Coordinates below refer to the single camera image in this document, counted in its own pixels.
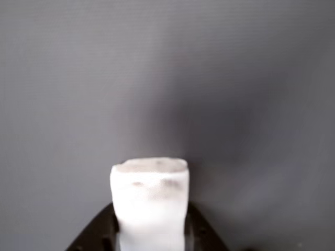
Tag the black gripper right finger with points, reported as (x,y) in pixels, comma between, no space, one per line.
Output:
(201,230)

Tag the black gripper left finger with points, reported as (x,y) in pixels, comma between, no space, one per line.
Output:
(96,232)

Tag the dark grey table mat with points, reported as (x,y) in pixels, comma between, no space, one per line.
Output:
(104,78)

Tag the white rectangular block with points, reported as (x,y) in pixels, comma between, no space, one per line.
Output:
(150,204)

